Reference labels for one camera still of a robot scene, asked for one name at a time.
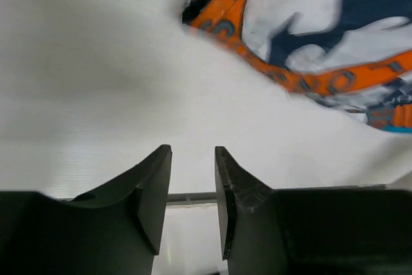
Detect colourful patterned shorts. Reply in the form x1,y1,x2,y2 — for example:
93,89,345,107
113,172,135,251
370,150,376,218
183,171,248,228
182,0,411,133

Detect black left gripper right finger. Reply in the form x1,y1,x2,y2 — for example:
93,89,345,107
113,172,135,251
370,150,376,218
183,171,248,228
215,146,411,274

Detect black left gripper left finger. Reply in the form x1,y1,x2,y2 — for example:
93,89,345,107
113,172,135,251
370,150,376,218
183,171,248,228
1,145,172,274

